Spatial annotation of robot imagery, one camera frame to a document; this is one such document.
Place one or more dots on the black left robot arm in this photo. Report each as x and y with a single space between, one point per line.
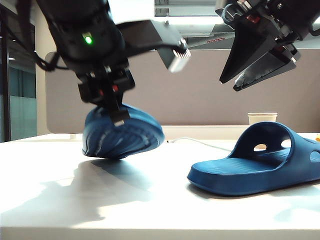
82 25

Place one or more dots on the white partition foot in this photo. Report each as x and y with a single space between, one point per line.
73 136

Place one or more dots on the beige paper cup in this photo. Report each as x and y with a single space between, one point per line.
262 117

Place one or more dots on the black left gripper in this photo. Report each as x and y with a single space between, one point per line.
95 87

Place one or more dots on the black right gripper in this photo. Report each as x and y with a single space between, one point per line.
282 32

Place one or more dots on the brown desk partition panel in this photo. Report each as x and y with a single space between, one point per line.
200 100

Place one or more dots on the red ceiling sign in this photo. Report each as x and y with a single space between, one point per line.
215 40

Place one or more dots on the small yellow object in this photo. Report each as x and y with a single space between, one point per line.
317 137

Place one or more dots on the white ceiling light strip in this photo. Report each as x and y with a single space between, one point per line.
205 20

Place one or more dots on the dark blue rubber slipper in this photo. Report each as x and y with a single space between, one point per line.
237 175
130 140

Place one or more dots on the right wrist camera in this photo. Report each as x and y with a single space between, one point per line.
230 13

